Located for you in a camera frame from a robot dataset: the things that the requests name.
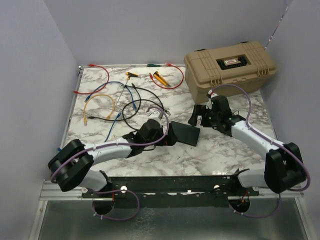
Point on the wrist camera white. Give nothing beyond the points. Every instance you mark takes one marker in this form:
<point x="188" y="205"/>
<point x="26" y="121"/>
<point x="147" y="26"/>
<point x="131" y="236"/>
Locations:
<point x="155" y="115"/>
<point x="210" y="95"/>

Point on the yellow black T-handle wrench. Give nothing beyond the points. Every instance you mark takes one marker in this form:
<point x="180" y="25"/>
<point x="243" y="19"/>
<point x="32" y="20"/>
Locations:
<point x="129" y="76"/>

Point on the black network switch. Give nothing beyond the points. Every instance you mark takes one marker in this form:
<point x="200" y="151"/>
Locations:
<point x="186" y="134"/>

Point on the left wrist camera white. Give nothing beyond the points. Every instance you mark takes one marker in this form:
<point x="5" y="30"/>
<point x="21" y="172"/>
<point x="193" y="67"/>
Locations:
<point x="155" y="115"/>

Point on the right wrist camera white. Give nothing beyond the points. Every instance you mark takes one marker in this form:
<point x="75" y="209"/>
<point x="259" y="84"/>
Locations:
<point x="210" y="95"/>

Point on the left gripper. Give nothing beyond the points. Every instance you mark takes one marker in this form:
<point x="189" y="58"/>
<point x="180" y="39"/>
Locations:
<point x="168" y="140"/>

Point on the black mounting rail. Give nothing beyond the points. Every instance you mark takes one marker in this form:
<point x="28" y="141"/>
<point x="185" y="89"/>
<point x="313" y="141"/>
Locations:
<point x="171" y="192"/>

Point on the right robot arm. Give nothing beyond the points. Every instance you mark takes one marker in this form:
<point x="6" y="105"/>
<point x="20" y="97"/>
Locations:
<point x="283" y="164"/>

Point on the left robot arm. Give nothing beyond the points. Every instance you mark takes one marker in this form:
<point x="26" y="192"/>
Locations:
<point x="71" y="167"/>

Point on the green handled screwdriver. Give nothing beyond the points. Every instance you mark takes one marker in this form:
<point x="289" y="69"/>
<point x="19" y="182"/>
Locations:
<point x="148" y="65"/>

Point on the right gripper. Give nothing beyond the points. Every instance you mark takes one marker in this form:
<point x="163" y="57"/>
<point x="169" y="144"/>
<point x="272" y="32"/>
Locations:
<point x="199" y="110"/>

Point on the tan plastic toolbox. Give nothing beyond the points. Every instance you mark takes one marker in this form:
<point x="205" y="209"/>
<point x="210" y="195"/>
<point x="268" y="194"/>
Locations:
<point x="245" y="65"/>

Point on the yellow black utility knife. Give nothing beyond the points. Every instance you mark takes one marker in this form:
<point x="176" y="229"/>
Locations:
<point x="160" y="79"/>

